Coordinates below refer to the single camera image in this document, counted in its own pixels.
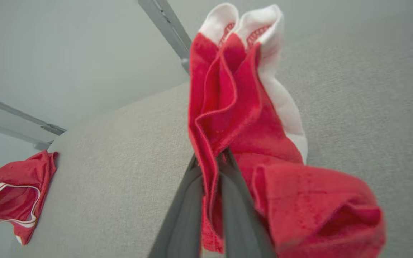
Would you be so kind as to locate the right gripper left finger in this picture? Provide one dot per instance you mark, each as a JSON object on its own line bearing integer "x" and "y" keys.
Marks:
{"x": 183, "y": 222}

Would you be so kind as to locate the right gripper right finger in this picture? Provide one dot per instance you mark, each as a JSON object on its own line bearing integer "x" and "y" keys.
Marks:
{"x": 238, "y": 222}

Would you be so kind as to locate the red shorts white band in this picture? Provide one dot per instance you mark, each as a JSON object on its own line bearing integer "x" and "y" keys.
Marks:
{"x": 249, "y": 118}

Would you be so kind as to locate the red basketball jersey white sleeves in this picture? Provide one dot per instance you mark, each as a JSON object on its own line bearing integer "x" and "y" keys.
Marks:
{"x": 20, "y": 190}

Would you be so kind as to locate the grey wall rail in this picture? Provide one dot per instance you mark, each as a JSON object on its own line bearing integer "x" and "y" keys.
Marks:
{"x": 9, "y": 133}
{"x": 20, "y": 115}

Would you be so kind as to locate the grey partition post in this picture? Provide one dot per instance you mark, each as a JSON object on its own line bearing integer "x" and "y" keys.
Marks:
{"x": 167, "y": 25}

